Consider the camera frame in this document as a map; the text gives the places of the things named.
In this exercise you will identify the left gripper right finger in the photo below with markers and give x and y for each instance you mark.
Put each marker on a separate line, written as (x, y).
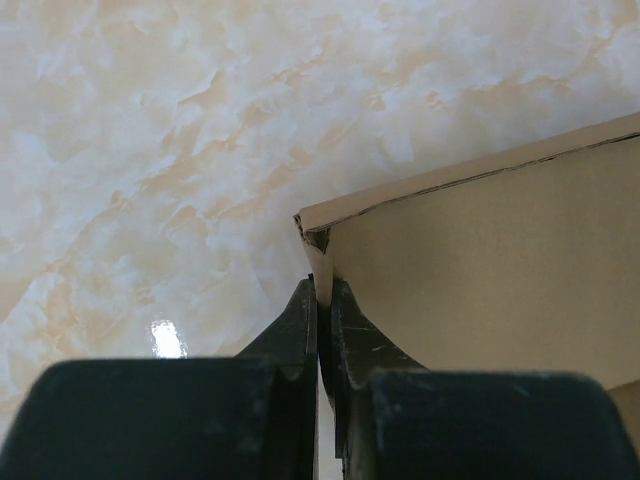
(396, 419)

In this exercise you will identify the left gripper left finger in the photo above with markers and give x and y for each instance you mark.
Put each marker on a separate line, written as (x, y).
(249, 416)

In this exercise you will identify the brown cardboard box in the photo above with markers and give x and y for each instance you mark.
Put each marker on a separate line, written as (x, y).
(524, 261)

